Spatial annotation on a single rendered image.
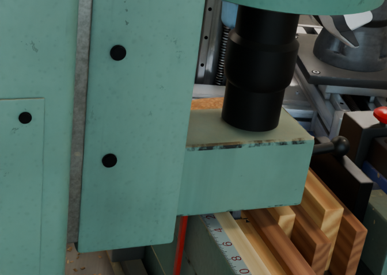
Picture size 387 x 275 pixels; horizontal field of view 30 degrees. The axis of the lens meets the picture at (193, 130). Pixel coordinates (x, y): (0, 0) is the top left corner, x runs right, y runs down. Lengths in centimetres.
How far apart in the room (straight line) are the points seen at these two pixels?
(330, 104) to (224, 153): 83
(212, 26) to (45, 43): 106
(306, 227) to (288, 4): 24
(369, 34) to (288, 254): 86
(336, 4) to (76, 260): 45
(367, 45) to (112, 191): 96
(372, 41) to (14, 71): 107
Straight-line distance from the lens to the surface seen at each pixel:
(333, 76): 139
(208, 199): 62
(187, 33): 50
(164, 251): 75
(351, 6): 53
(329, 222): 67
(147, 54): 50
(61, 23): 43
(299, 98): 150
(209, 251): 63
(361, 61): 144
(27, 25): 43
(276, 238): 65
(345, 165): 69
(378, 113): 75
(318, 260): 66
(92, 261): 83
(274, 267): 63
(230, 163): 61
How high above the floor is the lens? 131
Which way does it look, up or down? 27 degrees down
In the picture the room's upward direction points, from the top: 8 degrees clockwise
